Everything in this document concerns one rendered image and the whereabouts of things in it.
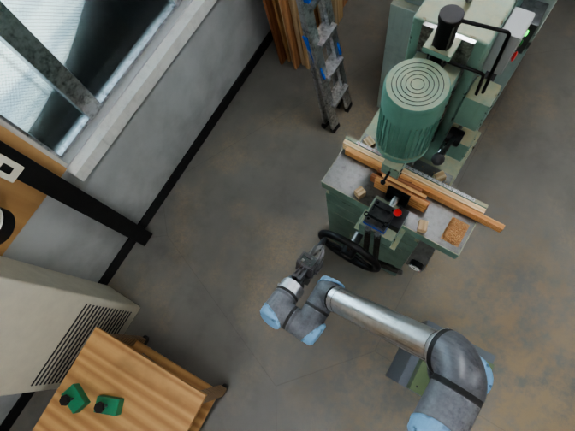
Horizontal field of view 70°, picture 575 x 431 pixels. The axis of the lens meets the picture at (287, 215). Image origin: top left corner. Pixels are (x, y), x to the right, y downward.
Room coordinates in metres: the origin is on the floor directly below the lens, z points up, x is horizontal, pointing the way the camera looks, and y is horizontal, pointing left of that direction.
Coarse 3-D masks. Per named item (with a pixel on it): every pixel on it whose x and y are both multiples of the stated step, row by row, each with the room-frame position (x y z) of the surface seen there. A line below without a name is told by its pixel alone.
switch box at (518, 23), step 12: (516, 12) 0.65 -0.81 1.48; (528, 12) 0.63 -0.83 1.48; (504, 24) 0.63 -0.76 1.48; (516, 24) 0.61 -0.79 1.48; (528, 24) 0.60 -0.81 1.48; (504, 36) 0.60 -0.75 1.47; (516, 36) 0.58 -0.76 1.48; (492, 48) 0.61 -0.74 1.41; (516, 48) 0.57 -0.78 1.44; (492, 60) 0.60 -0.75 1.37; (504, 60) 0.57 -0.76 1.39
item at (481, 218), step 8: (352, 152) 0.69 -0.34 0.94; (360, 160) 0.65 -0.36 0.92; (368, 160) 0.63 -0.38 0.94; (376, 168) 0.59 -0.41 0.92; (424, 192) 0.42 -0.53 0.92; (432, 192) 0.40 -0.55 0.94; (440, 192) 0.39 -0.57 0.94; (440, 200) 0.37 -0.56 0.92; (448, 200) 0.35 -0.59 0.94; (456, 208) 0.32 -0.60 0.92; (464, 208) 0.30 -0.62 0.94; (472, 216) 0.26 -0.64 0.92; (480, 216) 0.25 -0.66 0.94; (488, 216) 0.24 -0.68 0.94; (488, 224) 0.22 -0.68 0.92; (496, 224) 0.20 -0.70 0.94
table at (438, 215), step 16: (336, 160) 0.70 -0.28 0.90; (352, 160) 0.67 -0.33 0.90; (336, 176) 0.63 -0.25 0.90; (352, 176) 0.61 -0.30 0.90; (368, 176) 0.58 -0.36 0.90; (336, 192) 0.58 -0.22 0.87; (352, 192) 0.54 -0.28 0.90; (368, 192) 0.52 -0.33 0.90; (384, 192) 0.49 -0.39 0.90; (368, 208) 0.46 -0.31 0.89; (432, 208) 0.36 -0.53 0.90; (448, 208) 0.33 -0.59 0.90; (416, 224) 0.32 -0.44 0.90; (432, 224) 0.30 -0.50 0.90; (432, 240) 0.24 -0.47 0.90; (464, 240) 0.20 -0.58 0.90
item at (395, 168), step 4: (384, 160) 0.55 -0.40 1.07; (388, 160) 0.55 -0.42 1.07; (384, 164) 0.54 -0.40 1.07; (388, 164) 0.53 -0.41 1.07; (392, 164) 0.52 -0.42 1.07; (396, 164) 0.52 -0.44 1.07; (400, 164) 0.51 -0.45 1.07; (404, 164) 0.51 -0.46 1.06; (384, 168) 0.53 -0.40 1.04; (388, 168) 0.52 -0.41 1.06; (392, 168) 0.51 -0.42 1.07; (396, 168) 0.50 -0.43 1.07; (400, 168) 0.50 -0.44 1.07; (384, 172) 0.53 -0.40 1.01; (392, 172) 0.51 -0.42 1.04; (396, 172) 0.49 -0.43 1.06; (400, 172) 0.50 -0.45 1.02; (392, 176) 0.50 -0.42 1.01; (396, 176) 0.49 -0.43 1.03
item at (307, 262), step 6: (306, 252) 0.37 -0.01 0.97; (300, 258) 0.35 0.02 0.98; (306, 258) 0.35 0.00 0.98; (312, 258) 0.34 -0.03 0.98; (300, 264) 0.33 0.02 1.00; (306, 264) 0.32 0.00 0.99; (312, 264) 0.32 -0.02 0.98; (300, 270) 0.31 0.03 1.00; (306, 270) 0.30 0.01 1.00; (312, 270) 0.29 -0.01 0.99; (288, 276) 0.31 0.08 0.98; (294, 276) 0.29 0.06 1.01; (300, 276) 0.29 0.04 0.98; (306, 276) 0.29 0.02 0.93; (312, 276) 0.29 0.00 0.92; (300, 282) 0.27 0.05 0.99
